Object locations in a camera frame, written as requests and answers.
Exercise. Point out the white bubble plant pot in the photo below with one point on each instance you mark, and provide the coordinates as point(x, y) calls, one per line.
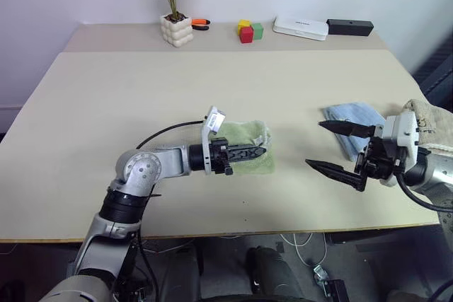
point(176, 31)

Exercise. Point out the black rectangular box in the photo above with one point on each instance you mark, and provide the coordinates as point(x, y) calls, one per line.
point(350, 27)

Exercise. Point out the yellow cube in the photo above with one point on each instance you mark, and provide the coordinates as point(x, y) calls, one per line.
point(243, 23)

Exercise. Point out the beige towel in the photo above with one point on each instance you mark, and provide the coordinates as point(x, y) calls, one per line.
point(435, 121)

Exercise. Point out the blue towel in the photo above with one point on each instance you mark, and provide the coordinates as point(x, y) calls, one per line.
point(354, 111)

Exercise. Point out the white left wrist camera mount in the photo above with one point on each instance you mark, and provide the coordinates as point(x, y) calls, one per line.
point(214, 120)

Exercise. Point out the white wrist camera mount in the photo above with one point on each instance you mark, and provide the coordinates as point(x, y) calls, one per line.
point(214, 120)
point(400, 128)

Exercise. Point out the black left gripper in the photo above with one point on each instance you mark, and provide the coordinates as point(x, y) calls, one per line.
point(219, 157)

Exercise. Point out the black chair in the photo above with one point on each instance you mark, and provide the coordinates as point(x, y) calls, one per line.
point(439, 72)

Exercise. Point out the white flat router box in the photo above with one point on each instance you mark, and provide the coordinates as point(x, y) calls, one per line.
point(300, 28)

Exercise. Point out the green towel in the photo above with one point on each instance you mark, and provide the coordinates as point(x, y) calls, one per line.
point(244, 132)

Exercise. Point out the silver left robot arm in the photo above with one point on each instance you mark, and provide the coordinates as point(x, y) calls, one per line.
point(141, 171)

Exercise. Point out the green cube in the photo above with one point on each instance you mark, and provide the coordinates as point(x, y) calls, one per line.
point(258, 31)

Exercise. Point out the orange black pliers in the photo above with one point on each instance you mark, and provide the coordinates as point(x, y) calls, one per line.
point(200, 23)

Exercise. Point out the dark rounded shape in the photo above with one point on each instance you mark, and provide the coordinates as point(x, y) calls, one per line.
point(272, 270)

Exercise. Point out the small metal bracket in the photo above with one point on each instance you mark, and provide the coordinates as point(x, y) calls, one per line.
point(321, 274)

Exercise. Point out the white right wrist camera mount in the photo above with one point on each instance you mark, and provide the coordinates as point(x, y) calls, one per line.
point(400, 128)

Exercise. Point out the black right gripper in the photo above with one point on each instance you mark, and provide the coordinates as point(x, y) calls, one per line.
point(380, 160)

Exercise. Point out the red cube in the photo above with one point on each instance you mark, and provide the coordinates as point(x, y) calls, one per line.
point(246, 35)

